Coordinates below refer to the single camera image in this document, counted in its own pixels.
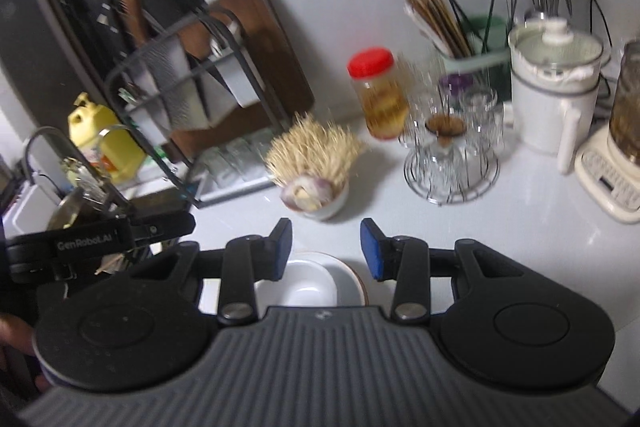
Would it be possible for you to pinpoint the cream blender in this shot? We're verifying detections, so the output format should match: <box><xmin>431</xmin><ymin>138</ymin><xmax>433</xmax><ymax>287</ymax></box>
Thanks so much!
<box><xmin>574</xmin><ymin>39</ymin><xmax>640</xmax><ymax>225</ymax></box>

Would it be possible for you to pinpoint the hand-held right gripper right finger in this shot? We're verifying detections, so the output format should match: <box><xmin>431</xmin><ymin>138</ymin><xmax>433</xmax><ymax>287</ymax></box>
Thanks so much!
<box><xmin>361</xmin><ymin>218</ymin><xmax>526</xmax><ymax>326</ymax></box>

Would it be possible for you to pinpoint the dark sink faucet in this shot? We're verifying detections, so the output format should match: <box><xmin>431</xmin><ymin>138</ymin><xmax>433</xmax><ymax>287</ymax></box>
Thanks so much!
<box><xmin>22</xmin><ymin>127</ymin><xmax>132</xmax><ymax>214</ymax></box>

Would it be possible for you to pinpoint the hammered steel cleaver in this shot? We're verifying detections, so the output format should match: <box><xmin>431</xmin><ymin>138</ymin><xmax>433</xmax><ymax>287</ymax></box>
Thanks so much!
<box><xmin>145</xmin><ymin>42</ymin><xmax>211</xmax><ymax>130</ymax></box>

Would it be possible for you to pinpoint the cluster of clear glass cups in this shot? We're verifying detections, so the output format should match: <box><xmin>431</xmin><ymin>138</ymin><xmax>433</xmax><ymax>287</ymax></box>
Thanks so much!
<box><xmin>400</xmin><ymin>52</ymin><xmax>506</xmax><ymax>198</ymax></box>

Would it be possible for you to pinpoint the white electric kettle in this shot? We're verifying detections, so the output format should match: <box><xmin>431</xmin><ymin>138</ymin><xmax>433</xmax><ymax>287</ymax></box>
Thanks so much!
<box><xmin>507</xmin><ymin>18</ymin><xmax>612</xmax><ymax>175</ymax></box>

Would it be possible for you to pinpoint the white utensil holder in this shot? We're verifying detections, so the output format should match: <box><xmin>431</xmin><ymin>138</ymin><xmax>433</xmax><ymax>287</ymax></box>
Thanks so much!
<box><xmin>122</xmin><ymin>104</ymin><xmax>171</xmax><ymax>132</ymax></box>
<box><xmin>210</xmin><ymin>39</ymin><xmax>261</xmax><ymax>108</ymax></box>

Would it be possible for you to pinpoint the metal pot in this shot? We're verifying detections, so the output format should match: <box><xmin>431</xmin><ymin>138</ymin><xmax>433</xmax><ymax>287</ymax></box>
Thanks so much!
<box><xmin>47</xmin><ymin>187</ymin><xmax>108</xmax><ymax>233</ymax></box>

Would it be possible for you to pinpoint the clear drinking glass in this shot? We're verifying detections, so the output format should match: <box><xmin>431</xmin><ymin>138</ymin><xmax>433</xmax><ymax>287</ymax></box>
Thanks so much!
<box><xmin>227</xmin><ymin>139</ymin><xmax>257</xmax><ymax>181</ymax></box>
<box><xmin>206</xmin><ymin>147</ymin><xmax>236</xmax><ymax>188</ymax></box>
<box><xmin>250</xmin><ymin>132</ymin><xmax>274</xmax><ymax>175</ymax></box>

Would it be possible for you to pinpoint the bundle of wooden chopsticks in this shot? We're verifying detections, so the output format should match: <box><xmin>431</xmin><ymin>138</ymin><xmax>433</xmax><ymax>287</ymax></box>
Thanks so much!
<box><xmin>404</xmin><ymin>0</ymin><xmax>473</xmax><ymax>60</ymax></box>

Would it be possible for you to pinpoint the green chopstick holder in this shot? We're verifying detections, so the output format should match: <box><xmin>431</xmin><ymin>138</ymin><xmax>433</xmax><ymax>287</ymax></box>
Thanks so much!
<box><xmin>435</xmin><ymin>16</ymin><xmax>513</xmax><ymax>108</ymax></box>

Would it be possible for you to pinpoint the wooden handle knife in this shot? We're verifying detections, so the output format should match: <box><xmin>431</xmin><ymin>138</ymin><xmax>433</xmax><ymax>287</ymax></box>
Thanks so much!
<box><xmin>118</xmin><ymin>0</ymin><xmax>151</xmax><ymax>50</ymax></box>

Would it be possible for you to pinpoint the yellow detergent bottle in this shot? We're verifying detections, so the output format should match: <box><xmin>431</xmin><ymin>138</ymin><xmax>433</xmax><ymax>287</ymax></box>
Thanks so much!
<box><xmin>67</xmin><ymin>93</ymin><xmax>148</xmax><ymax>185</ymax></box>

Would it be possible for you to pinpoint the white drip tray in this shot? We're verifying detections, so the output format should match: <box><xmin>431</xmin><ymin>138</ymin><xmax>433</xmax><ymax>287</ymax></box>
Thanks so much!
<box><xmin>187</xmin><ymin>167</ymin><xmax>281</xmax><ymax>208</ymax></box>

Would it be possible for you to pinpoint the wire glass rack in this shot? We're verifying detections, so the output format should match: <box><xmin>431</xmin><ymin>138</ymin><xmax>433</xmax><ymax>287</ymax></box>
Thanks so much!
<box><xmin>402</xmin><ymin>107</ymin><xmax>501</xmax><ymax>206</ymax></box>

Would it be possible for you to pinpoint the purple onion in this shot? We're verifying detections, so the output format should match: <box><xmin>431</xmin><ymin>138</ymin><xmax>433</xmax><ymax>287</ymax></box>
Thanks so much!
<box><xmin>281</xmin><ymin>174</ymin><xmax>335</xmax><ymax>211</ymax></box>

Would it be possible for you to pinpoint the pale green ceramic bowl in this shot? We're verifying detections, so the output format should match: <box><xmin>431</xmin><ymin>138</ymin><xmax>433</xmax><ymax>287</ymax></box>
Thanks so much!
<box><xmin>280</xmin><ymin>179</ymin><xmax>350</xmax><ymax>222</ymax></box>

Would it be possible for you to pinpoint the bundle of dark chopsticks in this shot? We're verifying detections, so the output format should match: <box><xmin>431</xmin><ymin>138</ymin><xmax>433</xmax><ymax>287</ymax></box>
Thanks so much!
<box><xmin>444</xmin><ymin>0</ymin><xmax>498</xmax><ymax>58</ymax></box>

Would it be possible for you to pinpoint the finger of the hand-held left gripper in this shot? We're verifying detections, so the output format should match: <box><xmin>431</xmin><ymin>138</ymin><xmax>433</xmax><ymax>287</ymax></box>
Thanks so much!
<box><xmin>127</xmin><ymin>210</ymin><xmax>197</xmax><ymax>244</ymax></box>

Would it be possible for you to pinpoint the red lid glass jar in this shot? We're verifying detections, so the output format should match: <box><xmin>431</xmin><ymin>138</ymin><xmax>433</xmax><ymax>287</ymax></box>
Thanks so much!
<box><xmin>347</xmin><ymin>48</ymin><xmax>411</xmax><ymax>141</ymax></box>

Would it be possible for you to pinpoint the purple cup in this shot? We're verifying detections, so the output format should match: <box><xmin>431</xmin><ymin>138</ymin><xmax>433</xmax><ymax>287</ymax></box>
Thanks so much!
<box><xmin>439</xmin><ymin>74</ymin><xmax>473</xmax><ymax>100</ymax></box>

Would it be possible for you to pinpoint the wooden cutting board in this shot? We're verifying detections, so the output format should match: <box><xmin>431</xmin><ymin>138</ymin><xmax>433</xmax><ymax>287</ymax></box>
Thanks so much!
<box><xmin>167</xmin><ymin>0</ymin><xmax>316</xmax><ymax>148</ymax></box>

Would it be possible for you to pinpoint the person's left hand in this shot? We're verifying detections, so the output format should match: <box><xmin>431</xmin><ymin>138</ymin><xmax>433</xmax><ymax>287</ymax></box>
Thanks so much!
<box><xmin>0</xmin><ymin>314</ymin><xmax>38</xmax><ymax>349</ymax></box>

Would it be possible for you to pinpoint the black knife rack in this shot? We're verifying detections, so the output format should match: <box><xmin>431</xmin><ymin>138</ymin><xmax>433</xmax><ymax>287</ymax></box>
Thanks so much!
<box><xmin>105</xmin><ymin>9</ymin><xmax>266</xmax><ymax>208</ymax></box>

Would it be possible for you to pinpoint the chrome sink faucet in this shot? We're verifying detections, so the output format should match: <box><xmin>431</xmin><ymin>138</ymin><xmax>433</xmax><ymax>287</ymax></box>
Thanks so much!
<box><xmin>97</xmin><ymin>124</ymin><xmax>151</xmax><ymax>158</ymax></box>

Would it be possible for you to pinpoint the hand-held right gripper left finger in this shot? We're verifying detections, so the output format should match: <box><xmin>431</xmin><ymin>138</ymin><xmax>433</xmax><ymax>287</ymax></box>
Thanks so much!
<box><xmin>132</xmin><ymin>219</ymin><xmax>293</xmax><ymax>327</ymax></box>

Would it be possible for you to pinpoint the white countertop appliance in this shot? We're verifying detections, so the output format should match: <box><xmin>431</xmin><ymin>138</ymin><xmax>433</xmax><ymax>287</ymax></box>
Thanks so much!
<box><xmin>0</xmin><ymin>182</ymin><xmax>61</xmax><ymax>238</ymax></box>

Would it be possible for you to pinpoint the white bowl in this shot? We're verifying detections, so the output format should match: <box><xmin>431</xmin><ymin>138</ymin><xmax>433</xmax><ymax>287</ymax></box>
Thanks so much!
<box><xmin>254</xmin><ymin>259</ymin><xmax>357</xmax><ymax>308</ymax></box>

